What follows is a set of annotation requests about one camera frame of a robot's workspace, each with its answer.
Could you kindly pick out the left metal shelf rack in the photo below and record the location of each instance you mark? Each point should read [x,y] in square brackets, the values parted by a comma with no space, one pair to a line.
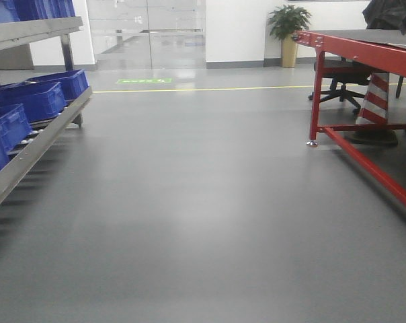
[13,34]

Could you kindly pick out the dark blue crates top shelf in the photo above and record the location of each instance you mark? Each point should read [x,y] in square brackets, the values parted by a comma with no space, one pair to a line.
[26,10]

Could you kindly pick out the glass door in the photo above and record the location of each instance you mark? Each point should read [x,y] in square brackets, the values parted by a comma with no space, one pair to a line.
[148,34]

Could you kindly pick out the dark blue crate far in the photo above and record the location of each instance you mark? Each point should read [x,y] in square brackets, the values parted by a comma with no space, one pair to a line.
[73,83]

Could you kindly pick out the potted green plant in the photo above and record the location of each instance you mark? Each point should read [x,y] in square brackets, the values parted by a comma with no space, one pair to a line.
[284,22]

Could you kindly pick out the black office chair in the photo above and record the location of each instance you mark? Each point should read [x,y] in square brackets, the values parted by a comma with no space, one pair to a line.
[346,72]

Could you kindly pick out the black jacket on table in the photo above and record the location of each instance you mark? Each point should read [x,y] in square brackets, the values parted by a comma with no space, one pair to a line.
[385,15]

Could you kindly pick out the red white striped post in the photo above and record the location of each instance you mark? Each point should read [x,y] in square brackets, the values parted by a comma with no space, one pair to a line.
[376,101]

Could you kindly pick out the red metal frame table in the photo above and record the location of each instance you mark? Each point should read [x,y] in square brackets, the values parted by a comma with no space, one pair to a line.
[382,51]

